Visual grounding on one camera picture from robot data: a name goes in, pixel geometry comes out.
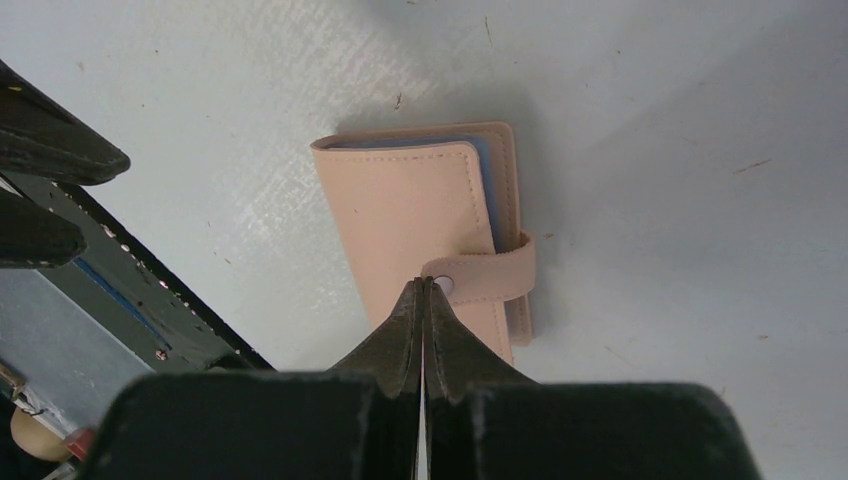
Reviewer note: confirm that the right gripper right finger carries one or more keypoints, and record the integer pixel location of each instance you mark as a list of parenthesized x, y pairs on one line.
[(487, 420)]

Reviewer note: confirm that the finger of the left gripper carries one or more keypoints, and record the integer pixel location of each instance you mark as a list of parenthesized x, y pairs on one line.
[(41, 138), (34, 238)]

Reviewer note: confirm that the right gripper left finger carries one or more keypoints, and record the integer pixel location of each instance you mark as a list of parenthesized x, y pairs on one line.
[(357, 420)]

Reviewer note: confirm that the tan leather card holder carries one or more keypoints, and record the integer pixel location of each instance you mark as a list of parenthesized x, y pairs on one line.
[(439, 202)]

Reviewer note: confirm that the white cable duct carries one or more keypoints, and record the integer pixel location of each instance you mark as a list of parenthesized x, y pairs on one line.
[(72, 367)]

